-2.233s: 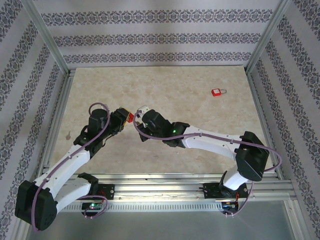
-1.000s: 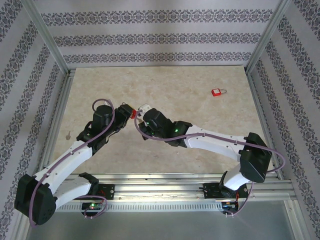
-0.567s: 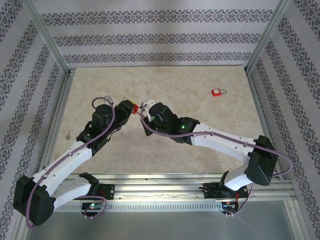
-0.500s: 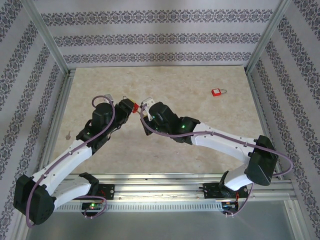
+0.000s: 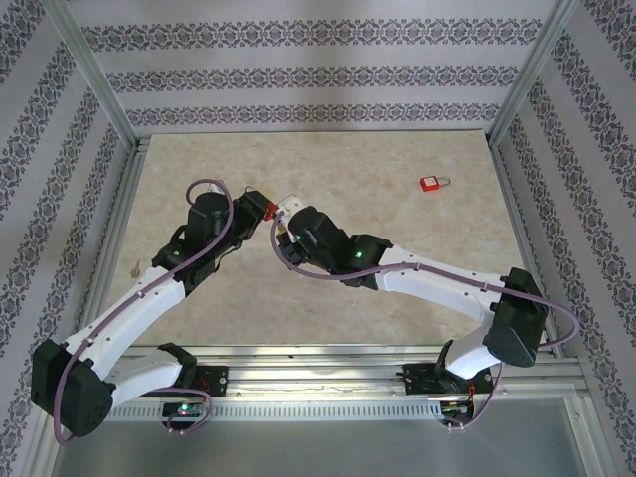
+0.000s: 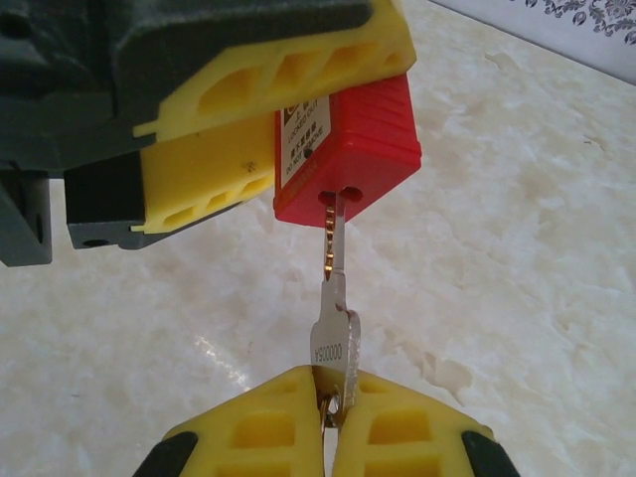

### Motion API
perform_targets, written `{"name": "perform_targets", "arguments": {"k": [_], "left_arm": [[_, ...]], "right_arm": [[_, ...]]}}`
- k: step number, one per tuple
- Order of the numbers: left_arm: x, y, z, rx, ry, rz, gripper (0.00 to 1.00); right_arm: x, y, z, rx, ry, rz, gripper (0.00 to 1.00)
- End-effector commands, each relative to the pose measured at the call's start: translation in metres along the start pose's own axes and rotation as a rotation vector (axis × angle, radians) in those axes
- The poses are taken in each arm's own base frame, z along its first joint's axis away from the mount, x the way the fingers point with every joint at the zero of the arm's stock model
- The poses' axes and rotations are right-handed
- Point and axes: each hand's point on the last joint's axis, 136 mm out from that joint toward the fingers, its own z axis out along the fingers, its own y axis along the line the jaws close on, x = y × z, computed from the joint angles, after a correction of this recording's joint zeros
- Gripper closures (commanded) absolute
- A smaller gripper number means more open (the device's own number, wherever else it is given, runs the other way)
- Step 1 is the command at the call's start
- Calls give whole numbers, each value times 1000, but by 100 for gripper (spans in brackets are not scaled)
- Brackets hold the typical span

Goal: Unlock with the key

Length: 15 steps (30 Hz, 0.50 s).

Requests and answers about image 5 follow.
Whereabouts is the red padlock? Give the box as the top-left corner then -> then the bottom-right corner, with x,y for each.
418,175 -> 453,194
244,185 -> 276,224

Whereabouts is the grey metal panel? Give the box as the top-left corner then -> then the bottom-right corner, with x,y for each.
49,397 -> 590,477

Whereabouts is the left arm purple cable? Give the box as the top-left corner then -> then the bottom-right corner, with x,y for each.
55,179 -> 235,446

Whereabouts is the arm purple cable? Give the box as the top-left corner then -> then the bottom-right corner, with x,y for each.
270,211 -> 580,432
55,179 -> 235,446

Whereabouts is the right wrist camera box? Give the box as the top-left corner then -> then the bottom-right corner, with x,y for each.
275,193 -> 305,221

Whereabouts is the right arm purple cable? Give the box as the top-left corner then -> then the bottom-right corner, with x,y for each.
270,211 -> 580,432

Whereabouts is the aluminium table edge rail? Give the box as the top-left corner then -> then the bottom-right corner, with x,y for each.
67,137 -> 150,362
489,133 -> 582,362

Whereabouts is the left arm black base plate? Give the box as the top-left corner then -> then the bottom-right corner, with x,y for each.
139,365 -> 230,398

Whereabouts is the perforated metal cable duct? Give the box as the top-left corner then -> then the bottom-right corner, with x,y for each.
106,399 -> 444,422

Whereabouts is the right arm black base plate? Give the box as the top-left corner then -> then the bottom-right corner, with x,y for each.
404,362 -> 494,398

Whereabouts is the aluminium corner post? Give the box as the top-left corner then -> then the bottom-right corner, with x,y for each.
487,0 -> 595,148
43,0 -> 140,150

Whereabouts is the control board with wires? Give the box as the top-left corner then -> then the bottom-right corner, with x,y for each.
161,401 -> 206,424
440,399 -> 477,423

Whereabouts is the aluminium frame bar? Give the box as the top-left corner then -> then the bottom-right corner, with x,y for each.
24,434 -> 64,477
565,397 -> 617,477

